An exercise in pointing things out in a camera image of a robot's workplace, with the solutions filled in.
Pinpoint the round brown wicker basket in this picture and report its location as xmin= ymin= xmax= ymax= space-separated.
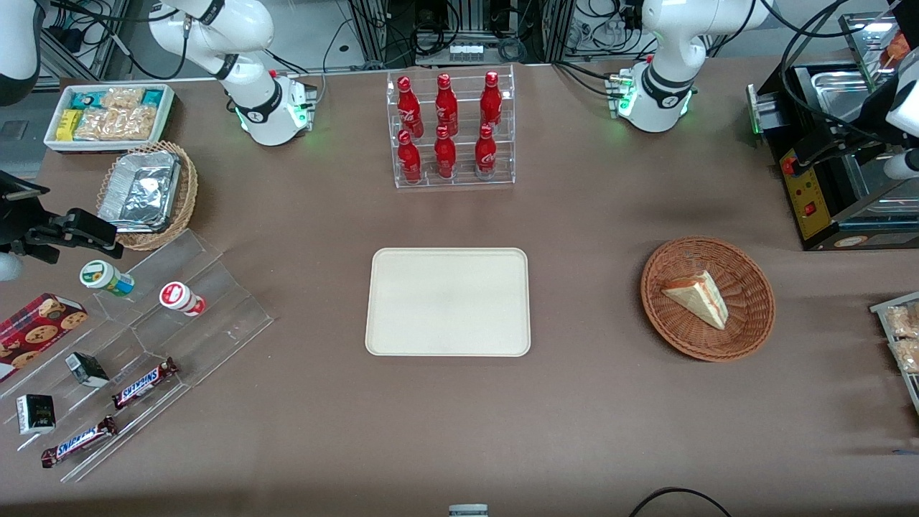
xmin=640 ymin=237 xmax=776 ymax=362

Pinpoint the cream rectangular plastic tray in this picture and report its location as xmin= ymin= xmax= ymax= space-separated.
xmin=365 ymin=248 xmax=531 ymax=358

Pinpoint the red cola bottle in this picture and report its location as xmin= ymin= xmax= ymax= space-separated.
xmin=480 ymin=71 xmax=503 ymax=131
xmin=436 ymin=73 xmax=459 ymax=134
xmin=397 ymin=77 xmax=421 ymax=137
xmin=434 ymin=126 xmax=457 ymax=180
xmin=398 ymin=130 xmax=422 ymax=184
xmin=475 ymin=124 xmax=498 ymax=177

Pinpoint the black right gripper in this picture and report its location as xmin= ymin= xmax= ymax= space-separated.
xmin=0 ymin=170 xmax=125 ymax=264

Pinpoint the silver foil container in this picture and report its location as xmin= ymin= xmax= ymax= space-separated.
xmin=98 ymin=150 xmax=182 ymax=233

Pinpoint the yogurt cup with green lid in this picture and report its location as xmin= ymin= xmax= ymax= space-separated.
xmin=79 ymin=260 xmax=135 ymax=297

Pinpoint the brown Snickers bar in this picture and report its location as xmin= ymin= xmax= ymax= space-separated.
xmin=111 ymin=357 xmax=179 ymax=411
xmin=40 ymin=416 xmax=118 ymax=469

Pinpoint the triangular sandwich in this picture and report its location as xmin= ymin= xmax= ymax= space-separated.
xmin=661 ymin=270 xmax=729 ymax=331

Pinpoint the black food warmer machine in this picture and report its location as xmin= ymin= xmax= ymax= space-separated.
xmin=747 ymin=11 xmax=919 ymax=251

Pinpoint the clear acrylic bottle rack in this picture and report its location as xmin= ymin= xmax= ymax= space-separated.
xmin=386 ymin=65 xmax=516 ymax=189

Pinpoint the grey tray with snacks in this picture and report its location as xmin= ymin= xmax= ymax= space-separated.
xmin=869 ymin=291 xmax=919 ymax=417

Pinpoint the white rectangular snack bin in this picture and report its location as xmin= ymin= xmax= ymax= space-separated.
xmin=44 ymin=83 xmax=176 ymax=154

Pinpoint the light wicker basket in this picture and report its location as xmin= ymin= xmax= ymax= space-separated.
xmin=97 ymin=141 xmax=199 ymax=251

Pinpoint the clear acrylic stepped display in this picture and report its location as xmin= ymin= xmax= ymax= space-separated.
xmin=0 ymin=228 xmax=274 ymax=483

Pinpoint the clear cracker snack bag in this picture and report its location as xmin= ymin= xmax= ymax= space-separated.
xmin=74 ymin=88 xmax=158 ymax=141

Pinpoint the black floor cable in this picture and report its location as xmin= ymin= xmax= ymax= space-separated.
xmin=630 ymin=488 xmax=733 ymax=517

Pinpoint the yogurt cup with red lid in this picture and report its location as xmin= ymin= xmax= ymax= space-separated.
xmin=159 ymin=281 xmax=207 ymax=317

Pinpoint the clear cracker snack pack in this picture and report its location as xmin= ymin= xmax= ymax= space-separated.
xmin=890 ymin=337 xmax=919 ymax=375
xmin=885 ymin=304 xmax=919 ymax=339

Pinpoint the red plaid cookie box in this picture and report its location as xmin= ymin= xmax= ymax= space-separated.
xmin=0 ymin=292 xmax=88 ymax=383

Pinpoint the small black white carton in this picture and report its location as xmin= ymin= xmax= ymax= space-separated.
xmin=17 ymin=394 xmax=57 ymax=436

